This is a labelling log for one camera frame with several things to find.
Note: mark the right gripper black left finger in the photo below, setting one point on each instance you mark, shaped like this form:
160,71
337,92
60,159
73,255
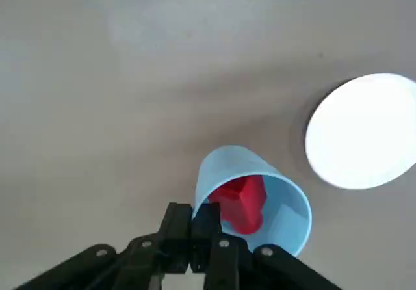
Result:
136,264

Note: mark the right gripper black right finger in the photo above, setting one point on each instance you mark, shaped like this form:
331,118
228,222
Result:
227,264

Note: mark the red block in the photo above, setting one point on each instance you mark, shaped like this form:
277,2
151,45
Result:
243,202

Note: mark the blue plastic cup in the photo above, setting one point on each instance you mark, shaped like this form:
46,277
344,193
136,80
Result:
227,163

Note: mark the pink plate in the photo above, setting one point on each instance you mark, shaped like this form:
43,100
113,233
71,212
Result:
360,130

